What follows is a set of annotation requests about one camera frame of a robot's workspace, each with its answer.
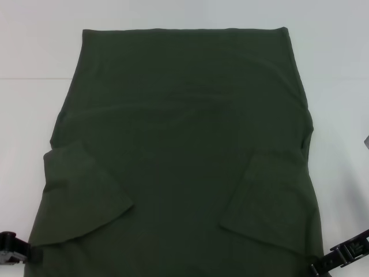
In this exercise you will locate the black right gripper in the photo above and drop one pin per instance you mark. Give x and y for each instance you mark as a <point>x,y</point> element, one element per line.
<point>348,249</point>

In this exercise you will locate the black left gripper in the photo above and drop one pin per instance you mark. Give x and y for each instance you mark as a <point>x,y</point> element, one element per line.
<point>13,248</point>

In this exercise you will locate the dark green shirt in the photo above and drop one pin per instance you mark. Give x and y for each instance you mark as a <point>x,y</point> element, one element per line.
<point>178,121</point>

